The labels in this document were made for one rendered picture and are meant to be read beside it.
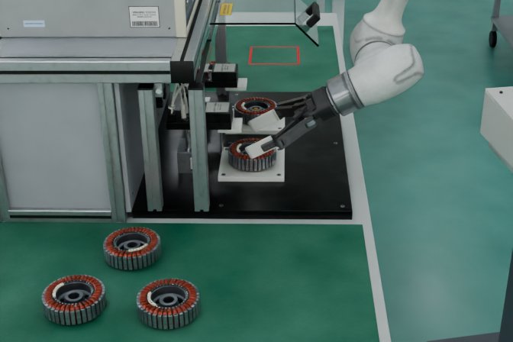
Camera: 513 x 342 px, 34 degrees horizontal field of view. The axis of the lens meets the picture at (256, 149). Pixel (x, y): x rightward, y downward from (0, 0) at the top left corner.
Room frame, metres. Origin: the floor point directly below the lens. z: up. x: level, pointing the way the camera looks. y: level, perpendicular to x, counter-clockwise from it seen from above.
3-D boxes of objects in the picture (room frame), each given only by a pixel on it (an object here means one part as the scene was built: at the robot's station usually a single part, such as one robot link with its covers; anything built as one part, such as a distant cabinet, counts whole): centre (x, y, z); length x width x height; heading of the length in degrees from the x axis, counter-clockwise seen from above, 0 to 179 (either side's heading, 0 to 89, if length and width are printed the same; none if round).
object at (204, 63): (1.83, 0.11, 1.03); 0.62 x 0.01 x 0.03; 178
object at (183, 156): (1.72, 0.15, 0.80); 0.08 x 0.05 x 0.06; 178
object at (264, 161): (1.71, 0.01, 0.80); 0.11 x 0.11 x 0.04
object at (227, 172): (1.71, 0.01, 0.78); 0.15 x 0.15 x 0.01; 88
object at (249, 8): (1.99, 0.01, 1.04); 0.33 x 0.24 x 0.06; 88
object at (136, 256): (1.38, 0.25, 0.77); 0.11 x 0.11 x 0.04
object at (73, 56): (1.84, 0.33, 1.09); 0.68 x 0.44 x 0.05; 178
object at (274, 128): (1.95, 0.00, 0.78); 0.15 x 0.15 x 0.01; 88
